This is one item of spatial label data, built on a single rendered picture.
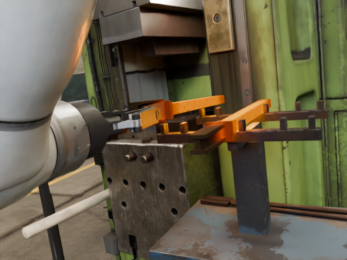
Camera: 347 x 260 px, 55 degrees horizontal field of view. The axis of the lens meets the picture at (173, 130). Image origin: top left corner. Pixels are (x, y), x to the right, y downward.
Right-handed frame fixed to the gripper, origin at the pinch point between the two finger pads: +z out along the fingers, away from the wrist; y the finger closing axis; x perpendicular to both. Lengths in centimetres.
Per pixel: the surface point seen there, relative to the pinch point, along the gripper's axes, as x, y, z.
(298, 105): -3.7, 21.6, 29.5
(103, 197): -43, -68, 63
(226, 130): -4.3, 12.9, 3.2
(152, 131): -12, -29, 49
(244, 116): -3.7, 13.0, 14.8
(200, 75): 6, -28, 97
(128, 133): -12, -41, 51
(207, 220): -30.2, -0.5, 22.3
